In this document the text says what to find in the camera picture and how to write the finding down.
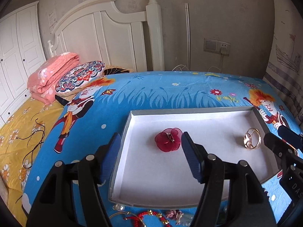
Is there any white wardrobe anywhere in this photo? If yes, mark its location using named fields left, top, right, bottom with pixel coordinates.
left=1, top=1, right=46, bottom=126

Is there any red cord bracelet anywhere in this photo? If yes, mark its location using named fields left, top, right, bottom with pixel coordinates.
left=123, top=209, right=172, bottom=227

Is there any wide gold bangle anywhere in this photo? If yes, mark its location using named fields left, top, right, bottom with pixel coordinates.
left=109, top=211, right=130, bottom=219

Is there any grey white shallow tray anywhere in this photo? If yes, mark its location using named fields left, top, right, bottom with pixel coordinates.
left=108, top=106, right=279, bottom=209

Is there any red flower brooch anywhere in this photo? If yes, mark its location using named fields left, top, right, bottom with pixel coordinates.
left=155, top=128, right=183, bottom=152

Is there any ship pattern curtain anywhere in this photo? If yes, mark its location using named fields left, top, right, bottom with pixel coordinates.
left=263, top=0, right=302, bottom=126

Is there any yellow daisy bedsheet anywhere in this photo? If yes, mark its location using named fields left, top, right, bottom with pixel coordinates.
left=1, top=98, right=63, bottom=226

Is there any patterned round cushion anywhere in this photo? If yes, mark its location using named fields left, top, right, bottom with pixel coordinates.
left=55, top=61, right=105, bottom=97

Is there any wall socket switch panel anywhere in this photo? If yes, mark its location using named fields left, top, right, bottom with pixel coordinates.
left=203, top=38, right=231, bottom=56

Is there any pale blue crystal pendant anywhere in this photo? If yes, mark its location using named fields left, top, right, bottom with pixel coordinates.
left=165, top=210, right=194, bottom=226

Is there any white pearl bead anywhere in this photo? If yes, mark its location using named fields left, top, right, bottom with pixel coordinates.
left=112, top=203, right=125, bottom=212

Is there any black cord on bed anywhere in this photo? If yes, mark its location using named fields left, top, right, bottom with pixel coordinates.
left=15, top=118, right=46, bottom=170

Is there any white wooden headboard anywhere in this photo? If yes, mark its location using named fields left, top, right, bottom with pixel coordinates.
left=48, top=0, right=165, bottom=72

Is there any white charger cable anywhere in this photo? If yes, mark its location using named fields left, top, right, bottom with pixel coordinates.
left=171, top=54, right=225, bottom=73

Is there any pink folded quilt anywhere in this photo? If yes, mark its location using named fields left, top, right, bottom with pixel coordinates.
left=27, top=52, right=80, bottom=105

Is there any gold interlocked ring bangle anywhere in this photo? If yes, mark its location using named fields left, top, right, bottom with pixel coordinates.
left=243, top=128, right=261, bottom=150

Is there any blue cartoon tablecloth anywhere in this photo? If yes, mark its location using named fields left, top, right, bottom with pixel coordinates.
left=22, top=71, right=302, bottom=226

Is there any white wall pipe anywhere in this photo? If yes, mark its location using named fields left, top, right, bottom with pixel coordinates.
left=184, top=3, right=191, bottom=70

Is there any black yellow folded item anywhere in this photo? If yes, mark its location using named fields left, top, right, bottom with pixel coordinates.
left=55, top=95, right=69, bottom=107

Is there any paper notice on wall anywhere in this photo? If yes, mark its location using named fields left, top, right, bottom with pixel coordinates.
left=48, top=9, right=57, bottom=34

